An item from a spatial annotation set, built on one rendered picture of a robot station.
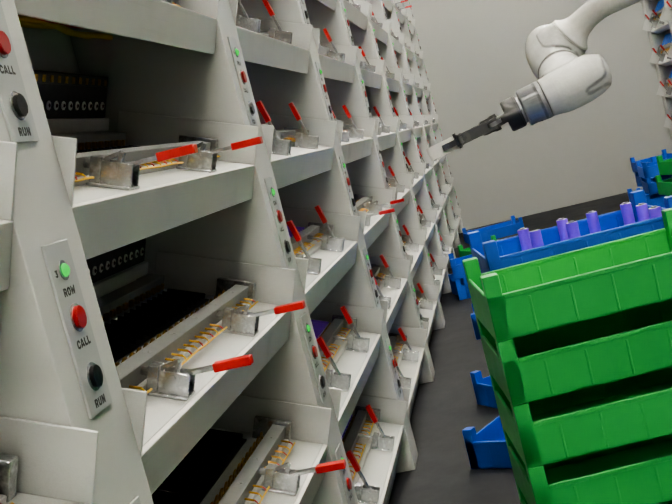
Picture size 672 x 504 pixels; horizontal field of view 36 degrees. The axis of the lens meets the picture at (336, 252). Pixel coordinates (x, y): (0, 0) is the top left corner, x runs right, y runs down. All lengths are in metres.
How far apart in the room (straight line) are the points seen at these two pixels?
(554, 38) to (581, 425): 1.36
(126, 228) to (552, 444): 0.62
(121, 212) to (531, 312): 0.56
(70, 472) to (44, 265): 0.14
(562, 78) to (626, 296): 1.17
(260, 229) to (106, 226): 0.54
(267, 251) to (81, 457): 0.70
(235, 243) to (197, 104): 0.19
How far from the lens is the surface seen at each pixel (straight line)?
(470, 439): 2.05
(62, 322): 0.72
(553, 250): 1.57
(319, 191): 2.05
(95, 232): 0.83
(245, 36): 1.53
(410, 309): 2.78
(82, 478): 0.71
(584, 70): 2.38
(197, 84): 1.37
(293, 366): 1.39
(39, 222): 0.73
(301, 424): 1.40
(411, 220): 3.45
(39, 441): 0.71
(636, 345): 1.28
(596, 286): 1.26
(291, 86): 2.06
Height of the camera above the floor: 0.67
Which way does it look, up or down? 5 degrees down
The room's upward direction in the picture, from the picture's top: 14 degrees counter-clockwise
